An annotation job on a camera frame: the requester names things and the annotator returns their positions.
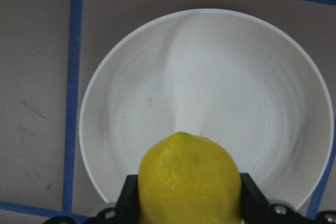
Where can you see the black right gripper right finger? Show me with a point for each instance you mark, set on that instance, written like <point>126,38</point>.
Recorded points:
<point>256,208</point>

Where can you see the yellow lemon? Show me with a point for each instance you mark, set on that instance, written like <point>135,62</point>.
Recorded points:
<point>188,179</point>

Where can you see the cream ceramic bowl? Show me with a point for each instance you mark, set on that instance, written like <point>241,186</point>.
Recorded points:
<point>224,75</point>

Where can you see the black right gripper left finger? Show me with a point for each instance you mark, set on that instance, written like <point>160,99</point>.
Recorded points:
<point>126,209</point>

